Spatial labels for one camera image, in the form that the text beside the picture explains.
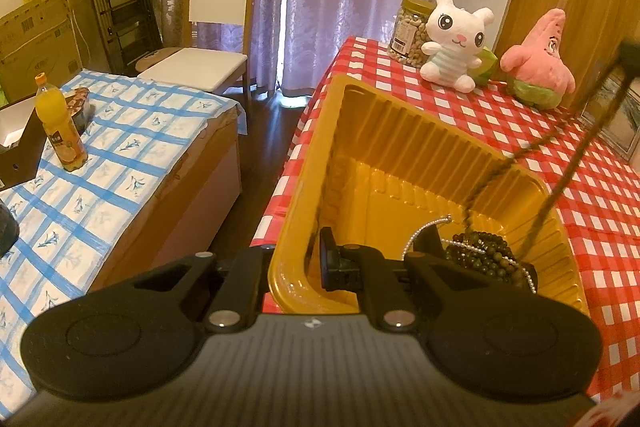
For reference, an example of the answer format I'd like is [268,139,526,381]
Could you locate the blue checkered cloth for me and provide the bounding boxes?
[0,68,248,418]

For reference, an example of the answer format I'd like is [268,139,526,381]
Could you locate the white bunny plush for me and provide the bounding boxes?
[419,0,495,92]

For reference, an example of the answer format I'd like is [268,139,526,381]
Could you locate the framed picture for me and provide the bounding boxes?
[580,67,640,155]

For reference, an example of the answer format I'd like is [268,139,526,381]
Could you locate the pink starfish plush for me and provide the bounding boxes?
[500,8,576,110]

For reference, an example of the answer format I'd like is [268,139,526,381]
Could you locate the white pearl bracelet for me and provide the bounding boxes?
[400,214,453,258]

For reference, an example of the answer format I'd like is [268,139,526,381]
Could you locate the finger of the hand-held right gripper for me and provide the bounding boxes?
[617,38,640,80]

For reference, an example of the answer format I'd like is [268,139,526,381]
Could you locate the jar of nuts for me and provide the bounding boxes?
[387,0,438,68]

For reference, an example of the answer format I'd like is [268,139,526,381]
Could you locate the yellow plastic tray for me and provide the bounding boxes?
[265,74,591,315]

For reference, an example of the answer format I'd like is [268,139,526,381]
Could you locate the dark brown open box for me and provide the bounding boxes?
[0,99,48,192]

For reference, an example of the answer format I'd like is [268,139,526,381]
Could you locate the green soft toy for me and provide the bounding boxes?
[472,47,501,86]

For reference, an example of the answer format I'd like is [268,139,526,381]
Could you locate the orange juice bottle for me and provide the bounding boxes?
[34,73,89,172]

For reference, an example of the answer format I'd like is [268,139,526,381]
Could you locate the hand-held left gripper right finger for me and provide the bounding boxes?
[320,227,453,333]

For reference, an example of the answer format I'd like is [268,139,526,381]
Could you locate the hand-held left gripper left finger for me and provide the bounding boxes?
[131,246,275,334]

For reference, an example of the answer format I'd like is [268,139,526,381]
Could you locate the dark object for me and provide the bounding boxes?
[0,202,21,258]

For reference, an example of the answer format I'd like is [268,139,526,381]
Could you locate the red checkered tablecloth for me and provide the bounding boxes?
[252,36,640,408]

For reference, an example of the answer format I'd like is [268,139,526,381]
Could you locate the cardboard box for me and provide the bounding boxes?
[0,0,83,105]

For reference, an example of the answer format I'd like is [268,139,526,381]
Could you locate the long dark bead necklace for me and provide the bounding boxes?
[462,52,636,268]

